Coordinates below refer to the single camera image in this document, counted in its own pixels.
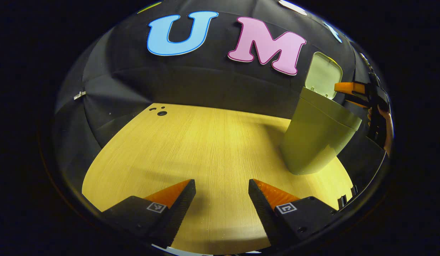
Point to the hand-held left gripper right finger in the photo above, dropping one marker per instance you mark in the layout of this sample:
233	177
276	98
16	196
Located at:
262	213

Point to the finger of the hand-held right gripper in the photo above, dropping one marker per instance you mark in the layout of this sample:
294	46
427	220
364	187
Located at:
348	87
360	104

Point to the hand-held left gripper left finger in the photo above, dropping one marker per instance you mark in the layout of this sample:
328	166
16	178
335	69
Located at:
179	213

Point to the small black edge clamp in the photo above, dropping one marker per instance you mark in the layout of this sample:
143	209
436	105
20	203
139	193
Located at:
354	190
342	202

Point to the white backdrop clip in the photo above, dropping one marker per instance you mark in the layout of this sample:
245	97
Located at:
79	95

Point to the black backdrop cloth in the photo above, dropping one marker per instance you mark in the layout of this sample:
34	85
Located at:
205	81

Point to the pale green desktop garbage bin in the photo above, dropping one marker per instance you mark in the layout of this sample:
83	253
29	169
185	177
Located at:
312	142

